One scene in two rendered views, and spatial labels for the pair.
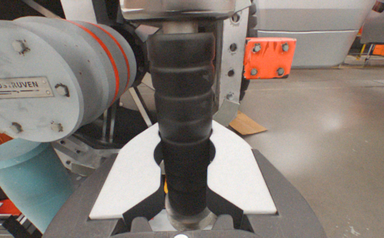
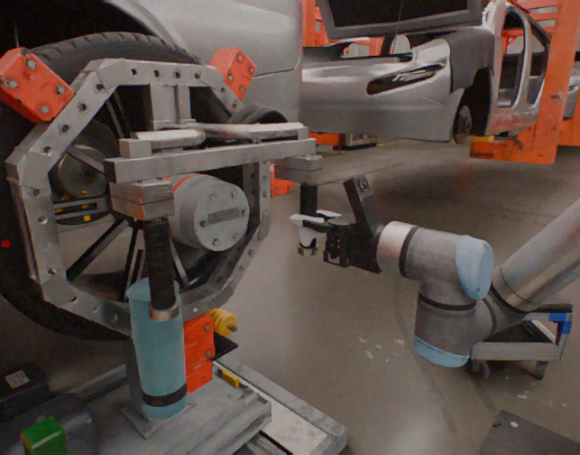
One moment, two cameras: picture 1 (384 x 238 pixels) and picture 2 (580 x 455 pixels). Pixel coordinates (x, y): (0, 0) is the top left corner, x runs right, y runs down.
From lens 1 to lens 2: 76 cm
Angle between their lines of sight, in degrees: 45
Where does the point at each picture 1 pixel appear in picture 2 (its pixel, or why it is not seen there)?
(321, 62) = not seen: hidden behind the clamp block
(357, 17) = not seen: hidden behind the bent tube
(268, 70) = (283, 189)
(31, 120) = (225, 235)
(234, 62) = (266, 186)
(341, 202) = (342, 322)
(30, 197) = (179, 326)
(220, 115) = (262, 228)
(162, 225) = (196, 421)
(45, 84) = (237, 210)
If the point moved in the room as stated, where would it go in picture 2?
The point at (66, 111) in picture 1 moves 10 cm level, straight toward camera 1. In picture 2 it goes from (242, 225) to (294, 225)
